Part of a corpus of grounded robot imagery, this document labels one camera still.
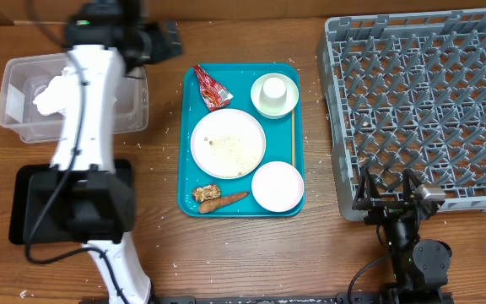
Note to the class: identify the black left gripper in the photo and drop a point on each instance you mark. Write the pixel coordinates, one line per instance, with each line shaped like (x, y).
(162, 50)

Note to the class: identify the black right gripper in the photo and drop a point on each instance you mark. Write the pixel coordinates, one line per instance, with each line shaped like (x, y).
(383, 208)

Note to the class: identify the red snack wrapper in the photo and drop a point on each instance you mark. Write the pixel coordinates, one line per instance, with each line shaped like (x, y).
(214, 94)

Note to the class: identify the white napkin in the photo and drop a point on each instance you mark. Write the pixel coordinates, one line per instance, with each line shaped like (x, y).
(54, 98)

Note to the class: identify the brown food chunk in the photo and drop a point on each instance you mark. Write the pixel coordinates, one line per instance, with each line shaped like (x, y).
(209, 192)

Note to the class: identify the orange carrot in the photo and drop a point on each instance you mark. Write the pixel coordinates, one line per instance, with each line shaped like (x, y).
(218, 203)

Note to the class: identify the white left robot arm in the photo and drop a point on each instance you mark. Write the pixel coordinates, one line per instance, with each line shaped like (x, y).
(80, 198)

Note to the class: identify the grey dishwasher rack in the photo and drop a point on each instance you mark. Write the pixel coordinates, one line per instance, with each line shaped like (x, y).
(407, 91)

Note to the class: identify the small white bowl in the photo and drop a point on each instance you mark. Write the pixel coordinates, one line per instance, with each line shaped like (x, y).
(277, 186)

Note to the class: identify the teal plastic tray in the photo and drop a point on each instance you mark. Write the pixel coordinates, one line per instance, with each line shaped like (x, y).
(237, 78)

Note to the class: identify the wooden chopstick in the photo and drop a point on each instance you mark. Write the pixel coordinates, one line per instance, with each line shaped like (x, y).
(293, 160)

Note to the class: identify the large white plate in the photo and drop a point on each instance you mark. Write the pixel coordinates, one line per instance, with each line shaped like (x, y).
(228, 143)

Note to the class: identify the pale green bowl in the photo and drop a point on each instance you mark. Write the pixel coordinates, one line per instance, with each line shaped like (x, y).
(275, 112)

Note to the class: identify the clear plastic bin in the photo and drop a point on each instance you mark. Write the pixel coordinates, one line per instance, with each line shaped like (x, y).
(26, 77)

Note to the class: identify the white upturned cup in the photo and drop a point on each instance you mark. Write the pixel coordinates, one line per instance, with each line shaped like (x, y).
(274, 91)

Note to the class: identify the black tray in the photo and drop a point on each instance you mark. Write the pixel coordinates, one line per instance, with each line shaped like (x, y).
(20, 193)

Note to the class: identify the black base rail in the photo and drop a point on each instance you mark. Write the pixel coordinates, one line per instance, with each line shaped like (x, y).
(340, 298)

